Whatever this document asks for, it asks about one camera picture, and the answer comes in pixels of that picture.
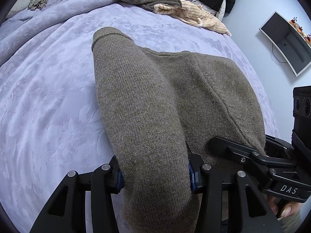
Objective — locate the small beige crumpled garment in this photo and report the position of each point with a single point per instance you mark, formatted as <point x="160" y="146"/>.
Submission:
<point x="37" y="4"/>

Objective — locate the wall monitor screen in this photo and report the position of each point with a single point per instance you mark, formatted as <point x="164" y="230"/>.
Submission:
<point x="288" y="41"/>

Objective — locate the olive brown knit sweater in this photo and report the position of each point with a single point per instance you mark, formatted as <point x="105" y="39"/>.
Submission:
<point x="157" y="106"/>

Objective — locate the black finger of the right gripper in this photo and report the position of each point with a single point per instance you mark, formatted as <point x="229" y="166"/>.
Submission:
<point x="277" y="148"/>
<point x="248" y="156"/>

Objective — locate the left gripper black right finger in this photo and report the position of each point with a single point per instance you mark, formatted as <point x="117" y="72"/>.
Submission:
<point x="247" y="209"/>

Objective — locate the round cream pleated cushion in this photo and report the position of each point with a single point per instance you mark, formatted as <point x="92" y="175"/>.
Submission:
<point x="17" y="7"/>

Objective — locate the cream striped garment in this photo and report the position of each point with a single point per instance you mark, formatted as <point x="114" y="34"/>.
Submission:
<point x="190" y="14"/>

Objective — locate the lavender plush blanket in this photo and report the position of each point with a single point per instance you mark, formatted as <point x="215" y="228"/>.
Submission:
<point x="50" y="119"/>

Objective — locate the person right hand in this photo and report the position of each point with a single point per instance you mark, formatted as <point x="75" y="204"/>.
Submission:
<point x="288" y="210"/>

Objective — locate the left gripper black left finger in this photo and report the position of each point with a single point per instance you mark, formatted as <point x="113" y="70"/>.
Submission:
<point x="65" y="209"/>

